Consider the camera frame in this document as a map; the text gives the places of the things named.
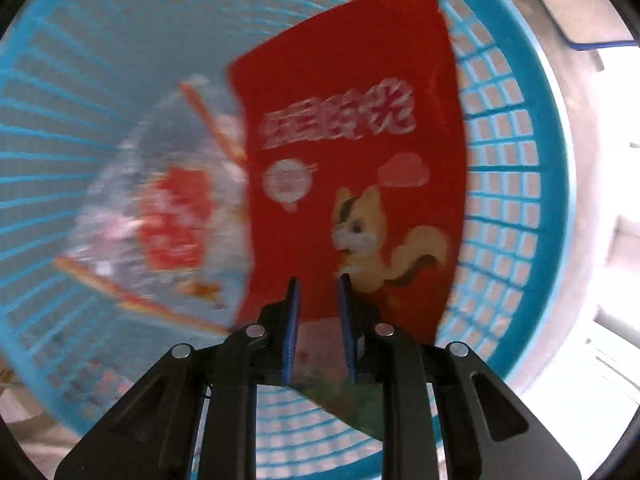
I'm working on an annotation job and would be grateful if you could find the clear bag with red label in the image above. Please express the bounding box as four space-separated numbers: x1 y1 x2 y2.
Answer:
52 75 253 336

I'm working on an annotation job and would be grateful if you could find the blue cord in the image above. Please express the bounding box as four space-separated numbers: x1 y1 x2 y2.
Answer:
542 7 638 52

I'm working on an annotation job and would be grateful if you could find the blue plastic basket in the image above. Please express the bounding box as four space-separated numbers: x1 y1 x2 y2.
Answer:
0 0 571 456

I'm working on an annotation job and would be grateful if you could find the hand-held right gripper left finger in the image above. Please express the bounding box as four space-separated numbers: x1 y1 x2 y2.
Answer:
52 276 301 480

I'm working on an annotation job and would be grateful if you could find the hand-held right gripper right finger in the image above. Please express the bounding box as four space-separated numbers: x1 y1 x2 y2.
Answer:
340 274 583 480

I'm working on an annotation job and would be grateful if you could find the red snack bag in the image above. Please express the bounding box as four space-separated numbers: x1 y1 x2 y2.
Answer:
227 0 468 441

